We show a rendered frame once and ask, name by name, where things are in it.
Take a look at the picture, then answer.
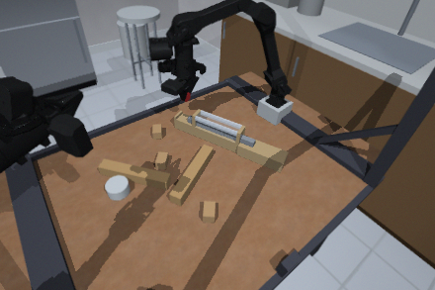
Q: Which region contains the light grey short cylinder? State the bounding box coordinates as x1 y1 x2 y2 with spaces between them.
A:
105 175 131 201

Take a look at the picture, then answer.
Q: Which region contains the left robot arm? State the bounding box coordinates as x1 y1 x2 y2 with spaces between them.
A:
0 76 42 173

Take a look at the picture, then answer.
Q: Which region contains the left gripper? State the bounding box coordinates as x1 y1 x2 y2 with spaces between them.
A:
0 90 93 166

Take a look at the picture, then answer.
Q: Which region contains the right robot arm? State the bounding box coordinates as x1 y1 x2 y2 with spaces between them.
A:
149 0 292 108

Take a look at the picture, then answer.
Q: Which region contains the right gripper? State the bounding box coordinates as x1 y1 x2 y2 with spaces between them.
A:
161 58 206 101

